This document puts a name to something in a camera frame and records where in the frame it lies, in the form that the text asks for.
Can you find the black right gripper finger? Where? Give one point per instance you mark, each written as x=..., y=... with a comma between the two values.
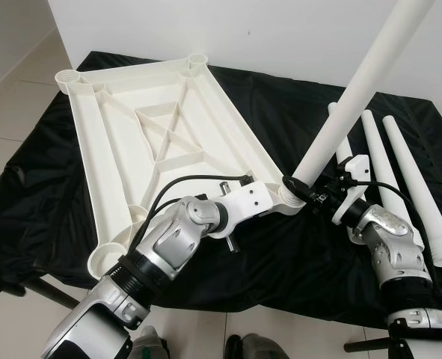
x=295, y=187

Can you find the white plastic children table top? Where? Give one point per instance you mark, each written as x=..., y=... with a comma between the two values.
x=123, y=127

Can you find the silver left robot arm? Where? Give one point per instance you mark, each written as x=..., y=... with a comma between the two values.
x=172, y=235

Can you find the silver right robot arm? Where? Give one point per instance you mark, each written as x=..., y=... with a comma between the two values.
x=389, y=235

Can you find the black table cloth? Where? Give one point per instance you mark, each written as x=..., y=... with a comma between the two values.
x=295, y=269

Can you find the grey right robot foot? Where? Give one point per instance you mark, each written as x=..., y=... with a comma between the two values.
x=258, y=348

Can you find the grey robot foot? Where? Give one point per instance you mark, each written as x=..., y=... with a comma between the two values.
x=258, y=348
x=152, y=345

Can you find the grey left robot foot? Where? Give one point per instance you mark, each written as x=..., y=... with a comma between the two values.
x=152, y=345

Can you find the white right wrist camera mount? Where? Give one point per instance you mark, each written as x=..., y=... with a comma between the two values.
x=355, y=168

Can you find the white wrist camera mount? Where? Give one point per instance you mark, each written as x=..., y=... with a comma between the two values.
x=244, y=202
x=355, y=168

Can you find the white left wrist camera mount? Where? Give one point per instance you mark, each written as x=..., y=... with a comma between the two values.
x=244, y=202

